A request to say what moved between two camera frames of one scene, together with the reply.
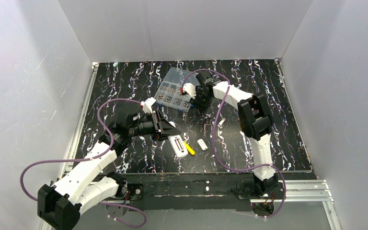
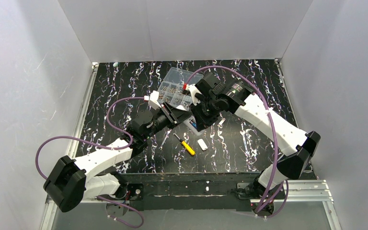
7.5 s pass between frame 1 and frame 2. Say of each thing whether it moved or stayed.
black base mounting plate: stayed
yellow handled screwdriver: stayed
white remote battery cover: stayed
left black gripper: moved
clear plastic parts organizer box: stayed
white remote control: moved
